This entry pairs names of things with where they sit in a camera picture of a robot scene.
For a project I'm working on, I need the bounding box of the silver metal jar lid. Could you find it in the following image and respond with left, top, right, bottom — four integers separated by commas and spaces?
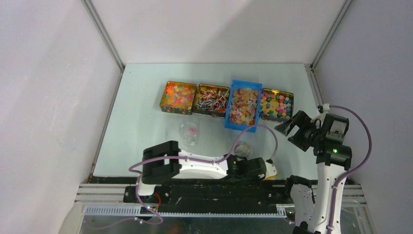
234, 141, 253, 159

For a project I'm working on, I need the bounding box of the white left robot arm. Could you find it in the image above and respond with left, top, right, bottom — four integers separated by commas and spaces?
135, 140, 277, 203

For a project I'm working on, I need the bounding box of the tin of lollipops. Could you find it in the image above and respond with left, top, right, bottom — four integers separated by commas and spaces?
192, 83, 230, 118

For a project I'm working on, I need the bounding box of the tin of colourful cube candies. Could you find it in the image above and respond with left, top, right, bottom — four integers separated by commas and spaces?
260, 88, 294, 122

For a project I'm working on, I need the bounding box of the clear plastic jar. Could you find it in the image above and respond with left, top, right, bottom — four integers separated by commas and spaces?
179, 122, 200, 147

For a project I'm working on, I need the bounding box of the blue bin of candies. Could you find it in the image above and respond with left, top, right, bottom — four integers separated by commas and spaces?
224, 79, 263, 133

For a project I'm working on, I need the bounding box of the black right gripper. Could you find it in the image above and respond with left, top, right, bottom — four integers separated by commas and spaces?
275, 110, 325, 152

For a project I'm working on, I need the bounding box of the tin of gummy candies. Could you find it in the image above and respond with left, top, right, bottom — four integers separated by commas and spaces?
159, 81, 198, 115

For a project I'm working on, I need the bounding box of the orange plastic scoop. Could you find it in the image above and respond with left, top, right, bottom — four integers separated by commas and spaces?
264, 165, 278, 180

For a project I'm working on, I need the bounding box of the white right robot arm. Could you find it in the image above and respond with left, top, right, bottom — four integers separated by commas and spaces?
275, 111, 352, 234

